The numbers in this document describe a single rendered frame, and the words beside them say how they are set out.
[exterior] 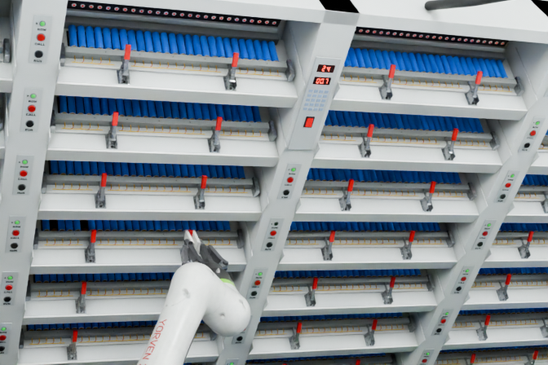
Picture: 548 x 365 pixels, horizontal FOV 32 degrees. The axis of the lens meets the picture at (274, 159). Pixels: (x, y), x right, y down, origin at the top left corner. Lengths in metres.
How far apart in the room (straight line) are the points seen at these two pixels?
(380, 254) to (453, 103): 0.56
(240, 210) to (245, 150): 0.20
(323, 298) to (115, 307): 0.65
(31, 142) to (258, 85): 0.57
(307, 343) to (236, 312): 0.84
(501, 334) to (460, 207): 0.69
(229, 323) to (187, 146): 0.47
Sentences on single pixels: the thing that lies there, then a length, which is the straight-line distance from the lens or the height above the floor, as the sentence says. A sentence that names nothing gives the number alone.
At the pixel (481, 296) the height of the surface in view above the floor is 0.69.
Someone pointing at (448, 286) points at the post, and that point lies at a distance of 3.12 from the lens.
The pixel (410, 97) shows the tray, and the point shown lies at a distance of 2.59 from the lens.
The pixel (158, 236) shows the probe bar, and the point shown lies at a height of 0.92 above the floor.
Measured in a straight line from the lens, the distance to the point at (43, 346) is 2.89.
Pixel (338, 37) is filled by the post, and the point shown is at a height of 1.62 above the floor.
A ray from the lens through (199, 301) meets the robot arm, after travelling 2.23.
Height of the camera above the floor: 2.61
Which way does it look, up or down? 33 degrees down
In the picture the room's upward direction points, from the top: 17 degrees clockwise
